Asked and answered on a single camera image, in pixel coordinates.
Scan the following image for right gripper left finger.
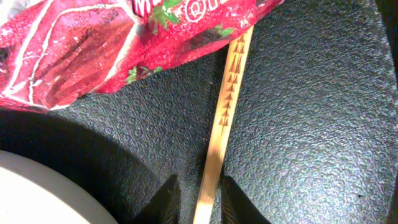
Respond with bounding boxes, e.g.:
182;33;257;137
132;174;181;224

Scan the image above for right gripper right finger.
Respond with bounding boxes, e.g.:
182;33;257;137
221;176;271;224

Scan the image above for wooden chopstick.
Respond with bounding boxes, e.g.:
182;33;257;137
193;26;254;224

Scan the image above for grey plate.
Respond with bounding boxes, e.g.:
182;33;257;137
1;151;116;223

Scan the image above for red snack wrapper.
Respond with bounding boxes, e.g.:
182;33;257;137
1;0;282;111

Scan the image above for round black serving tray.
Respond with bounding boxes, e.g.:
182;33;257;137
1;1;397;223

